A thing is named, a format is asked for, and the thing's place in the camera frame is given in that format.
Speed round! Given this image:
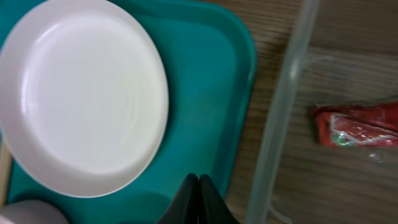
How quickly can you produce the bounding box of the teal plastic tray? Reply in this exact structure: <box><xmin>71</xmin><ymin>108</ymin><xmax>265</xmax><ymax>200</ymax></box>
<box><xmin>7</xmin><ymin>0</ymin><xmax>256</xmax><ymax>223</ymax></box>

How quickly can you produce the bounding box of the pink shallow bowl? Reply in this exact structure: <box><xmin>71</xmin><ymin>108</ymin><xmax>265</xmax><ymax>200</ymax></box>
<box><xmin>1</xmin><ymin>200</ymin><xmax>70</xmax><ymax>224</ymax></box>

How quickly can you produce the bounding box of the white round plate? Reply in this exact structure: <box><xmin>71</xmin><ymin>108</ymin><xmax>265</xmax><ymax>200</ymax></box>
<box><xmin>1</xmin><ymin>1</ymin><xmax>169</xmax><ymax>198</ymax></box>

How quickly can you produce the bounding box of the clear plastic bin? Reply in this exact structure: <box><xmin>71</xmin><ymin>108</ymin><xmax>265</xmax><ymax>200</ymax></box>
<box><xmin>246</xmin><ymin>0</ymin><xmax>397</xmax><ymax>223</ymax></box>

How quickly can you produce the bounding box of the red snack wrapper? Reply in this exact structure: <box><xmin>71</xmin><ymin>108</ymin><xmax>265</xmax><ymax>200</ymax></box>
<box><xmin>313</xmin><ymin>102</ymin><xmax>397</xmax><ymax>147</ymax></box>

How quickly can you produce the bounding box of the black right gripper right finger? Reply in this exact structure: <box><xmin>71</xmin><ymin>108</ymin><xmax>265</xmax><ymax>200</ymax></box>
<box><xmin>198</xmin><ymin>174</ymin><xmax>239</xmax><ymax>224</ymax></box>

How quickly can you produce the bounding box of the wooden chopstick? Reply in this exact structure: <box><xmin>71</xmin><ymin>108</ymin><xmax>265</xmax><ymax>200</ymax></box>
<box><xmin>0</xmin><ymin>142</ymin><xmax>12</xmax><ymax>208</ymax></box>

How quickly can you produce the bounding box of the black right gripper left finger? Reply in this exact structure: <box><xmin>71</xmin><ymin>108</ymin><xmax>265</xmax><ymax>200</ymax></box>
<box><xmin>156</xmin><ymin>173</ymin><xmax>198</xmax><ymax>224</ymax></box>

